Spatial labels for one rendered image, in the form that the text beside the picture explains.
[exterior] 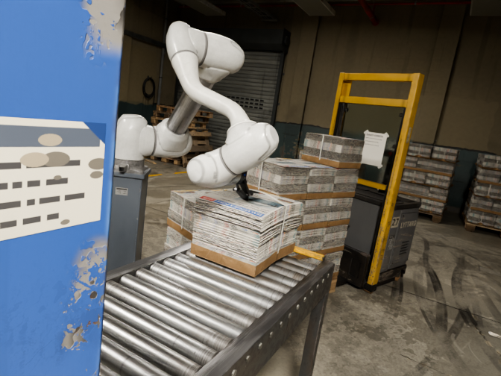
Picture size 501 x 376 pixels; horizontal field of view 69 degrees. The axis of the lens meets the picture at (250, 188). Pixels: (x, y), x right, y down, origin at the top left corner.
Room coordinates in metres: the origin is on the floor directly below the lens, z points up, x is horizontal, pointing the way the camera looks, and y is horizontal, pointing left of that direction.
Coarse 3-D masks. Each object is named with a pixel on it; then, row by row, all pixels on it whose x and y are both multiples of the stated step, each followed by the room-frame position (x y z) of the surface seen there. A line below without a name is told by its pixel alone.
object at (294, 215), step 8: (272, 200) 1.41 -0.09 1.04; (280, 200) 1.45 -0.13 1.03; (288, 200) 1.48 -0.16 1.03; (296, 208) 1.44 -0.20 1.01; (288, 216) 1.37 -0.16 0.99; (296, 216) 1.46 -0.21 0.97; (288, 224) 1.39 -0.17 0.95; (296, 224) 1.47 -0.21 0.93; (288, 232) 1.42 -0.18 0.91; (296, 232) 1.50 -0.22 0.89; (288, 240) 1.44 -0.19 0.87; (280, 248) 1.37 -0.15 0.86
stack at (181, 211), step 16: (176, 192) 2.16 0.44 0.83; (192, 192) 2.21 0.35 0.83; (208, 192) 2.28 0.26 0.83; (176, 208) 2.14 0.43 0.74; (192, 208) 1.98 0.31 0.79; (304, 208) 2.51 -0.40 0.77; (320, 208) 2.61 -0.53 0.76; (192, 224) 1.98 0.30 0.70; (304, 224) 2.51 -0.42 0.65; (176, 240) 2.10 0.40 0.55; (304, 240) 2.54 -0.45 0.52; (320, 240) 2.66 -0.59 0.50
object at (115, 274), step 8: (176, 248) 1.35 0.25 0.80; (184, 248) 1.36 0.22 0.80; (152, 256) 1.24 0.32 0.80; (160, 256) 1.25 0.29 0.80; (168, 256) 1.26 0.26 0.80; (128, 264) 1.15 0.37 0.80; (136, 264) 1.16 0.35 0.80; (144, 264) 1.17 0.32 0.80; (112, 272) 1.07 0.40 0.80; (120, 272) 1.08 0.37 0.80; (128, 272) 1.09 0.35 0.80; (112, 280) 1.03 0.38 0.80
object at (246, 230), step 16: (224, 192) 1.41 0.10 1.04; (208, 208) 1.27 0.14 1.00; (224, 208) 1.24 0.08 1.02; (240, 208) 1.23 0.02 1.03; (256, 208) 1.26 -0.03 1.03; (272, 208) 1.28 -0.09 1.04; (208, 224) 1.28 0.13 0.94; (224, 224) 1.25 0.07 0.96; (240, 224) 1.21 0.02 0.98; (256, 224) 1.18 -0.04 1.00; (272, 224) 1.25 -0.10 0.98; (192, 240) 1.31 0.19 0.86; (208, 240) 1.28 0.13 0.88; (224, 240) 1.25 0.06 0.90; (240, 240) 1.22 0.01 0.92; (256, 240) 1.18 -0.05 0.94; (272, 240) 1.29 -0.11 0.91; (240, 256) 1.21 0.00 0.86; (256, 256) 1.19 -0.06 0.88
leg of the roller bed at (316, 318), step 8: (320, 304) 1.40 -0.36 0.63; (312, 312) 1.41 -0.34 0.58; (320, 312) 1.40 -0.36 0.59; (312, 320) 1.41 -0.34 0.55; (320, 320) 1.39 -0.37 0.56; (312, 328) 1.40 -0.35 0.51; (320, 328) 1.41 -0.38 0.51; (312, 336) 1.40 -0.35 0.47; (304, 344) 1.42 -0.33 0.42; (312, 344) 1.40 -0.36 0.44; (304, 352) 1.41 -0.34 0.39; (312, 352) 1.40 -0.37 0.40; (304, 360) 1.41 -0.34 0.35; (312, 360) 1.39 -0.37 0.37; (304, 368) 1.41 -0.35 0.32; (312, 368) 1.42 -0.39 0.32
